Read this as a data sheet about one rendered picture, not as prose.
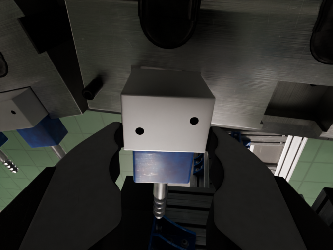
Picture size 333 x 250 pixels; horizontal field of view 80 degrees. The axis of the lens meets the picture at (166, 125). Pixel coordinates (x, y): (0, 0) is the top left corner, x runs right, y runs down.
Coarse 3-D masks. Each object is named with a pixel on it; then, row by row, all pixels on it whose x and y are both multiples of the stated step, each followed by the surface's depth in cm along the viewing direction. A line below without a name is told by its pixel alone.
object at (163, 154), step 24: (144, 72) 14; (168, 72) 14; (192, 72) 15; (120, 96) 10; (144, 96) 10; (168, 96) 10; (192, 96) 10; (144, 120) 11; (168, 120) 11; (192, 120) 12; (144, 144) 12; (168, 144) 12; (192, 144) 12; (144, 168) 14; (168, 168) 14
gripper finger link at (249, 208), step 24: (216, 144) 10; (240, 144) 10; (216, 168) 9; (240, 168) 8; (264, 168) 9; (216, 192) 7; (240, 192) 7; (264, 192) 7; (216, 216) 6; (240, 216) 6; (264, 216) 6; (288, 216) 7; (216, 240) 6; (240, 240) 6; (264, 240) 6; (288, 240) 6
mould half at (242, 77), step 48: (96, 0) 13; (240, 0) 12; (288, 0) 12; (96, 48) 15; (144, 48) 14; (192, 48) 14; (240, 48) 13; (288, 48) 13; (96, 96) 17; (240, 96) 15
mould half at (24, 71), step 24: (0, 0) 17; (24, 0) 18; (48, 0) 20; (0, 24) 18; (0, 48) 20; (24, 48) 19; (72, 48) 23; (24, 72) 21; (48, 72) 21; (72, 72) 23; (48, 96) 23; (72, 96) 22
